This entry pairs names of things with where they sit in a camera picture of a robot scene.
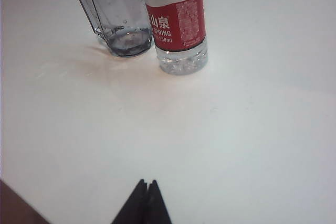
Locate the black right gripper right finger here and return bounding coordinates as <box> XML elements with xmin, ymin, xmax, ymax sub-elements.
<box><xmin>148</xmin><ymin>179</ymin><xmax>173</xmax><ymax>224</ymax></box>

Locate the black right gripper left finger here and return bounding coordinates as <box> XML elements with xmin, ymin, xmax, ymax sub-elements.
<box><xmin>111</xmin><ymin>179</ymin><xmax>150</xmax><ymax>224</ymax></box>

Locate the water bottle with red label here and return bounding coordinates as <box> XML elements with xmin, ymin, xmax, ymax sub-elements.
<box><xmin>141</xmin><ymin>0</ymin><xmax>209</xmax><ymax>76</ymax></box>

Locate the transparent grey octagonal mug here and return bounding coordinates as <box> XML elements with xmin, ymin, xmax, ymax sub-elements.
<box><xmin>71</xmin><ymin>0</ymin><xmax>154</xmax><ymax>58</ymax></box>

